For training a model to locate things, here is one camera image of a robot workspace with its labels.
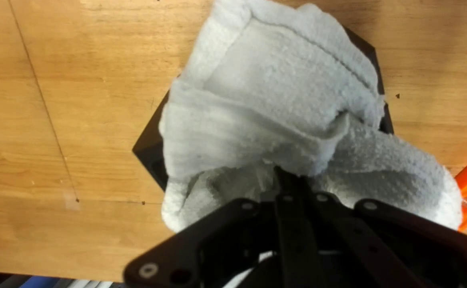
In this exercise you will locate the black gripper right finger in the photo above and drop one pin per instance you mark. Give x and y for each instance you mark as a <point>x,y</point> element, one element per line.
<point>383,250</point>

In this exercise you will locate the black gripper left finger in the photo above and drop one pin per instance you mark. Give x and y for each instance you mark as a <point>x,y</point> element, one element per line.
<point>234,246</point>

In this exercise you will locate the black perforated box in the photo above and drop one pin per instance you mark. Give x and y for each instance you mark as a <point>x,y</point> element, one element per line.
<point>151,153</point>

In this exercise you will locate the white cloth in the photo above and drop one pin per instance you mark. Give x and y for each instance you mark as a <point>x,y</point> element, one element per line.
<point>275,97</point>

